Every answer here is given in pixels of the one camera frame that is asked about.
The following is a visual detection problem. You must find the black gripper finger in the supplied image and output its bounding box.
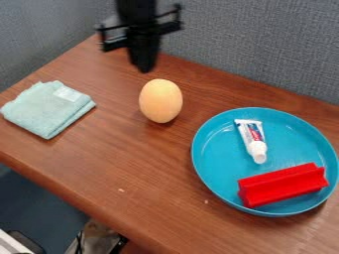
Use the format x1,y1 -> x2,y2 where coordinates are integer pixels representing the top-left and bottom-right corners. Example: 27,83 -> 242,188
127,33 -> 145,72
143,30 -> 161,72

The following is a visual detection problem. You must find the white object bottom left corner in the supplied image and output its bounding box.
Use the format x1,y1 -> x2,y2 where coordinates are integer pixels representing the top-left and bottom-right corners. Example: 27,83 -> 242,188
0,229 -> 34,254

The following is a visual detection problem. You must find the orange egg-shaped object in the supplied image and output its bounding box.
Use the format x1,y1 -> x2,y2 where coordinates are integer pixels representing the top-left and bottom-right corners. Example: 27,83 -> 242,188
139,78 -> 184,123

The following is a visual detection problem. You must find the red plastic block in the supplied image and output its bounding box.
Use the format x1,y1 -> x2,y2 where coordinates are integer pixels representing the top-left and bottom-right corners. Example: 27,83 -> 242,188
238,163 -> 330,208

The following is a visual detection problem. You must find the white toothpaste tube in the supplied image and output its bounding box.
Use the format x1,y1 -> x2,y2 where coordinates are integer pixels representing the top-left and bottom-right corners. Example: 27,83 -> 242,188
236,119 -> 268,164

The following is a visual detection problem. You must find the grey bag under table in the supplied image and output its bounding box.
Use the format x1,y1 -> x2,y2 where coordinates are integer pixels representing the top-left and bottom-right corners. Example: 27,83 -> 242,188
66,219 -> 129,254

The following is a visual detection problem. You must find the blue round plate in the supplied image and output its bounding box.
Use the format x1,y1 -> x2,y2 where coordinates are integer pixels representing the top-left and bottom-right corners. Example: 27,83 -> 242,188
192,107 -> 339,217

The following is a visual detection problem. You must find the light green folded cloth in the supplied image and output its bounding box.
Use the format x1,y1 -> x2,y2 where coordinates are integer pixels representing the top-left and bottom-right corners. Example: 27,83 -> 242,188
0,80 -> 95,140

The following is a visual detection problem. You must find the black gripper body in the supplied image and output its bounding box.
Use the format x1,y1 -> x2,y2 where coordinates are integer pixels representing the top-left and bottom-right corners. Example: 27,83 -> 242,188
94,0 -> 184,52

